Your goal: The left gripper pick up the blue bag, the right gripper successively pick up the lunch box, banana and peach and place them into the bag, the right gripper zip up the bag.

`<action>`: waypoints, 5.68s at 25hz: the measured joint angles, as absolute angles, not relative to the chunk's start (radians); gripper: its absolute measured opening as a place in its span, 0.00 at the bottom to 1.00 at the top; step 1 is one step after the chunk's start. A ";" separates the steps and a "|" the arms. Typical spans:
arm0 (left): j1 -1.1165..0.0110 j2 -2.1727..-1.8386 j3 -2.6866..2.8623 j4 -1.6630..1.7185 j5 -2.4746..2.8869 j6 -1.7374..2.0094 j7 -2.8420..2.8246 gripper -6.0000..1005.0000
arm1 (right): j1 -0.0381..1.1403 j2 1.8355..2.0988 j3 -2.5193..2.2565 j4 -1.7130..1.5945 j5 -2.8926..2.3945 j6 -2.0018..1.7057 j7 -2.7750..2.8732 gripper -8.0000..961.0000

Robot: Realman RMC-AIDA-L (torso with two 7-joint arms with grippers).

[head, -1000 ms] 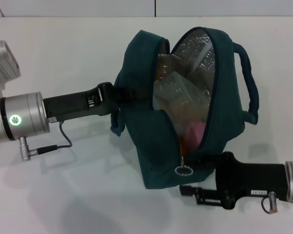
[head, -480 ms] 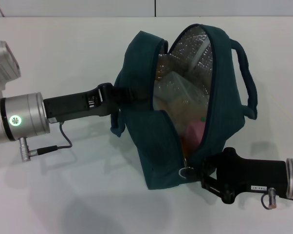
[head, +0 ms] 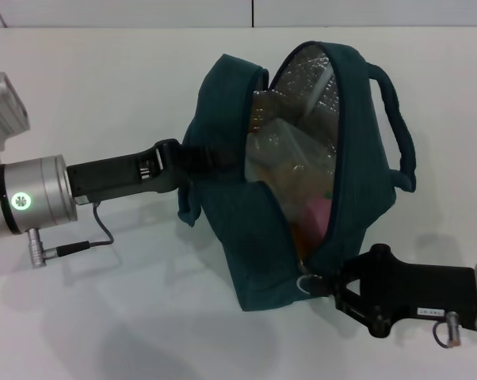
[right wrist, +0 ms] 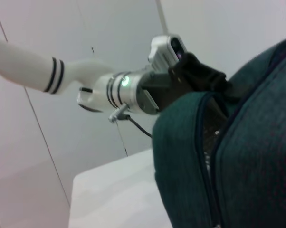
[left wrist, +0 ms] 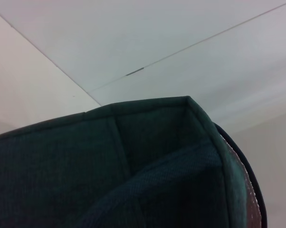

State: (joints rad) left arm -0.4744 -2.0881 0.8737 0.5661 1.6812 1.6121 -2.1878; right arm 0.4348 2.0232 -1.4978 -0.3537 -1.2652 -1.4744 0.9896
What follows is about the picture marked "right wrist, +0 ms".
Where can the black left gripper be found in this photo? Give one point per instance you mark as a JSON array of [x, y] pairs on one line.
[[162, 90]]

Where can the dark teal insulated lunch bag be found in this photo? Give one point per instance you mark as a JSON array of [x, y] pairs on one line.
[[252, 154]]

